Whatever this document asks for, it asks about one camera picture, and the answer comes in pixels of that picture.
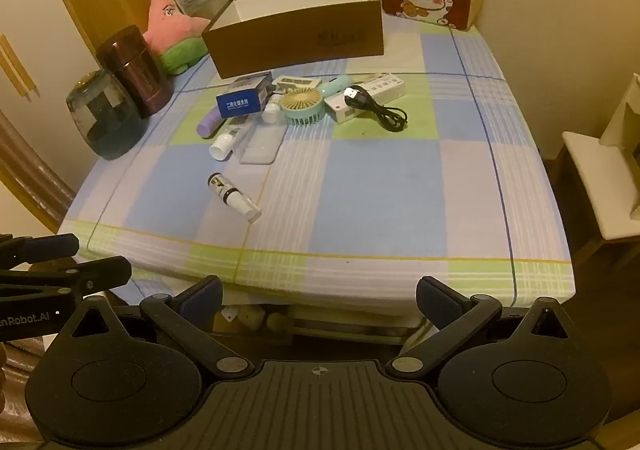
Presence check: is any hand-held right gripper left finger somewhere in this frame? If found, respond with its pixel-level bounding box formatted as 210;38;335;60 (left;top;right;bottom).
59;275;256;377

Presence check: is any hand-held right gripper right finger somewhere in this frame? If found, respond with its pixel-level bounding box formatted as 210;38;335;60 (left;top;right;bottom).
387;275;583;378

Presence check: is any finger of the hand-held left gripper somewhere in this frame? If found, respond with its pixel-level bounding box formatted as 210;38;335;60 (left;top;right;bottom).
0;255;133;302
0;233;80;270

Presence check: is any clear spray bottle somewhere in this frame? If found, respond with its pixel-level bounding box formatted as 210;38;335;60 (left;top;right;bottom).
207;173;262;224

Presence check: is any blue tube with white cap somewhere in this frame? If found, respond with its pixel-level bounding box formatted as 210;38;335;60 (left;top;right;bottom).
209;123;256;162

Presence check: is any clear plastic case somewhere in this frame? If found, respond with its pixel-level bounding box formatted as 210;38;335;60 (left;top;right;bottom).
239;123;287;165

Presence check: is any purple tube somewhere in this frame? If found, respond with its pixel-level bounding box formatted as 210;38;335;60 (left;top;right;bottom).
198;108;236;138

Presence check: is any black usb cable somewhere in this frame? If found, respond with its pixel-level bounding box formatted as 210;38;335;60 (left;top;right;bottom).
344;86;408;132

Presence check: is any blue white small carton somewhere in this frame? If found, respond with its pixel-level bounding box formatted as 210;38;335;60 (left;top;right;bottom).
216;72;275;120

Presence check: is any small white pill bottle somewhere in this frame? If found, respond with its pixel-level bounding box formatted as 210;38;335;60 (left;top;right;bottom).
262;90;287;124

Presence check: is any mint handheld fan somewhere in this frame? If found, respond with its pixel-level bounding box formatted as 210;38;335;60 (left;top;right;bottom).
281;88;326;127

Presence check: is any long white printed carton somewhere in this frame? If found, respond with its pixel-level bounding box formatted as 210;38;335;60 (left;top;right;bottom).
352;72;406;101

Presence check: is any white brush head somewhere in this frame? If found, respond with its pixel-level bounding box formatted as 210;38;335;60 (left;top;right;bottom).
272;75;321;94

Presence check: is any mint oval device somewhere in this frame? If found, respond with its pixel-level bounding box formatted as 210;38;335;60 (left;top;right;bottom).
320;75;353;96

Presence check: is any brown cardboard box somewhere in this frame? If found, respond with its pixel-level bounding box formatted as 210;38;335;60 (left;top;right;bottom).
201;0;386;80

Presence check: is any brown wooden furniture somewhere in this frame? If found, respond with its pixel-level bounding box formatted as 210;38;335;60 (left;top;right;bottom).
0;108;76;231

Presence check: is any blue glass jar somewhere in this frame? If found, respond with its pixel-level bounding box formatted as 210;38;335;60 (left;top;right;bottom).
66;68;149;161

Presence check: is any dark red canister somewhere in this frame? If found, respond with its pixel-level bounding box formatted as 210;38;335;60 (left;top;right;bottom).
95;25;174;120

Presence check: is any white chair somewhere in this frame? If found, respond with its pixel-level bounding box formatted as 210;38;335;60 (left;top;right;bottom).
560;73;640;243

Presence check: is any pink starfish plush toy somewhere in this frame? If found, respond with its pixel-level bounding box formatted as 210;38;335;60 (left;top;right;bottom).
142;0;211;76

